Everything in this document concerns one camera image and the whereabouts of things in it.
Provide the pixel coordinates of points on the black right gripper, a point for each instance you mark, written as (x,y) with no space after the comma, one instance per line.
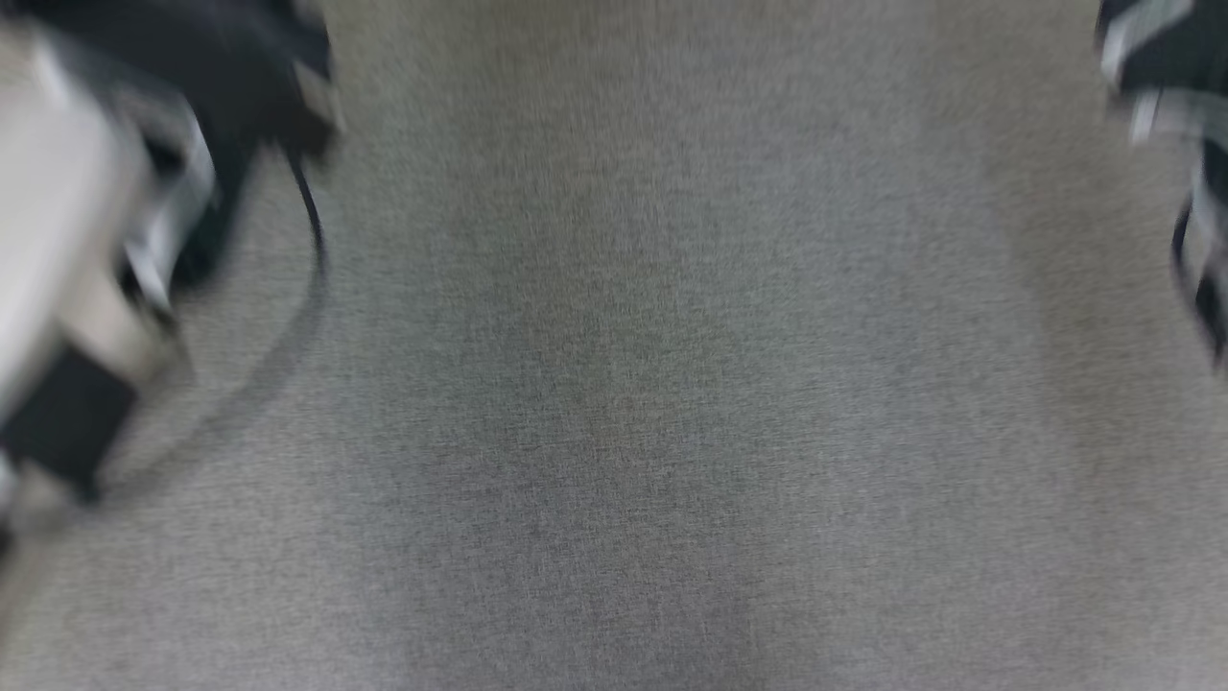
(1170,38)

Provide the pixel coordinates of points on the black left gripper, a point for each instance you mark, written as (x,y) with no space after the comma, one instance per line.
(221,58)

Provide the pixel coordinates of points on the grey fabric sofa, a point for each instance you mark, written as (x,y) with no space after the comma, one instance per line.
(672,384)

